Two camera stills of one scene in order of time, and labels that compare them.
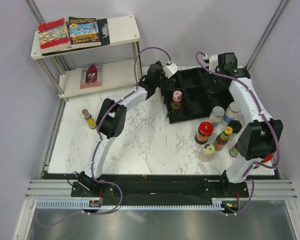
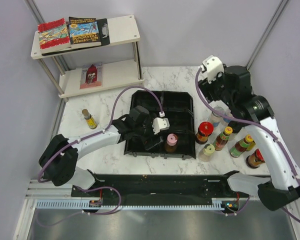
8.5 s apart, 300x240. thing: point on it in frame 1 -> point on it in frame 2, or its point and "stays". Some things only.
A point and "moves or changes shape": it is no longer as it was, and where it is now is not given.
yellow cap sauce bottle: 222,140 stays
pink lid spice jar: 177,96 -> 171,140
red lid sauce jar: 205,128 stays
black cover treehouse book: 84,32 stays
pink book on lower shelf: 91,76 stays
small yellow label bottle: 89,120 stays
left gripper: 166,84 -> 147,142
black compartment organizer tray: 199,95 moves or changes shape
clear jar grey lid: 215,117 stays
